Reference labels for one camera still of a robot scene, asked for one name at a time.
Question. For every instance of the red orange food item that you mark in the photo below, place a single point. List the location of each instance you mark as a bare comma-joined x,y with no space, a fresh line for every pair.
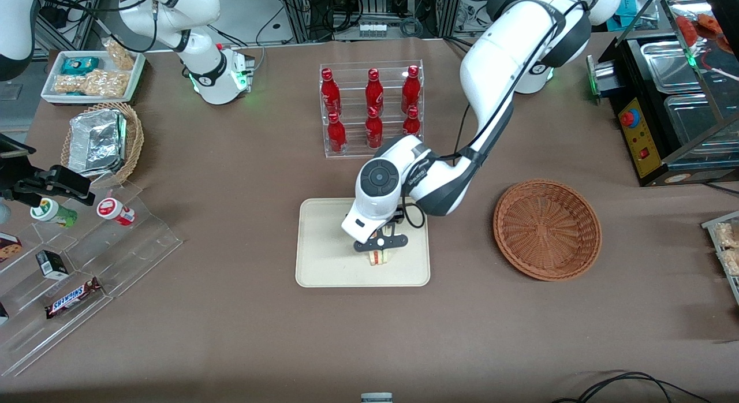
698,25

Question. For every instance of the light tan wicker basket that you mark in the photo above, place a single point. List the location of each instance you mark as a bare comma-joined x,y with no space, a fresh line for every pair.
134,137

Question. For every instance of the red white yogurt cup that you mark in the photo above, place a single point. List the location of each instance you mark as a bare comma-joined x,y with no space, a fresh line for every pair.
115,211

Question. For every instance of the small clear peanut bag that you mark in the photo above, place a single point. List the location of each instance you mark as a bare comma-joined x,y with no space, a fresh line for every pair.
120,55

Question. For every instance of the beige plastic tray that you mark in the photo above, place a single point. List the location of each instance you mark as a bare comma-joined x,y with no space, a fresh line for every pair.
323,253

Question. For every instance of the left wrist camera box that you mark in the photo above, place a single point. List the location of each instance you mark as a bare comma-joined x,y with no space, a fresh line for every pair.
396,216

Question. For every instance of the large clear peanut bag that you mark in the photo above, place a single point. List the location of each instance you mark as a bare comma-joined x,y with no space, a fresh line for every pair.
92,84

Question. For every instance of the Snickers chocolate bar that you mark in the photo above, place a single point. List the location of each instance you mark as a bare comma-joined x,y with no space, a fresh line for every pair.
72,299

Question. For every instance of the green white yogurt cup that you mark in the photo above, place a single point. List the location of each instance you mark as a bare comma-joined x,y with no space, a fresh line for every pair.
55,213

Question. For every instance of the silver cylinder with green rim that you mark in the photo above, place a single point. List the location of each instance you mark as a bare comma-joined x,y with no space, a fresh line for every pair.
603,79

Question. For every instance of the white rectangular snack tray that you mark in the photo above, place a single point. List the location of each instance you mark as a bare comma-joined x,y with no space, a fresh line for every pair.
135,79

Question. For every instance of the small black box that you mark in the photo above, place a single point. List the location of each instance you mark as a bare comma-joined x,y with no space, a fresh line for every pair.
52,264

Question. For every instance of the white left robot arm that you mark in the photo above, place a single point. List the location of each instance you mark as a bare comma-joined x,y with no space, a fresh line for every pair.
491,62

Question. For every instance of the triangle sandwich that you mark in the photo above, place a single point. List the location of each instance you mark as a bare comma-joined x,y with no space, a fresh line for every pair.
379,258

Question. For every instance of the clear acrylic bottle rack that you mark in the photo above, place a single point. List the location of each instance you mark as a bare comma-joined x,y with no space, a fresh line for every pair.
352,131

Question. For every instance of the black food warmer machine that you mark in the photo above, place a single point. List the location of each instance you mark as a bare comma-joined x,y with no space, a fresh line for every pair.
641,143

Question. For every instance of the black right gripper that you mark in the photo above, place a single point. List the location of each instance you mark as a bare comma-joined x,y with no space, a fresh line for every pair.
36,179

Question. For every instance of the white power strip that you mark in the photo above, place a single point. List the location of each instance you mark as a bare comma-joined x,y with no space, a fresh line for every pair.
372,29

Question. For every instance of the red cola bottle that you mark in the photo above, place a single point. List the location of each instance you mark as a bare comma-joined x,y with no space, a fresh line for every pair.
331,94
374,94
337,136
411,91
374,131
411,124

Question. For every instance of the teal snack packet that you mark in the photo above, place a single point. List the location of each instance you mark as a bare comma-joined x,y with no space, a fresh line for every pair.
79,65

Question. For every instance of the small grey white object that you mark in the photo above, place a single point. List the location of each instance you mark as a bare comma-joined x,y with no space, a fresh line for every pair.
376,398

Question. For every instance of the clear snack bag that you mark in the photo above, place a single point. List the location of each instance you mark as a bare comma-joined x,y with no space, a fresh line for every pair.
731,262
726,235

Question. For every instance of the clear acrylic stepped display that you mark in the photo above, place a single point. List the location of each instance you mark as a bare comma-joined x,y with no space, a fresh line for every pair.
133,247

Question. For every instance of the brown wicker basket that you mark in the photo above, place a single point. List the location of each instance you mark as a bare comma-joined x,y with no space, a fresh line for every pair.
545,230

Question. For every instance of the cookie box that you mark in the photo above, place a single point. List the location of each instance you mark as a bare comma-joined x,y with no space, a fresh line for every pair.
8,247

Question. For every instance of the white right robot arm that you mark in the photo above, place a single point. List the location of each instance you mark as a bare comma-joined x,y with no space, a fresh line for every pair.
202,45

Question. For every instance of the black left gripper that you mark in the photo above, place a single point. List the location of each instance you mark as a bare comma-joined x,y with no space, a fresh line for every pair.
399,216

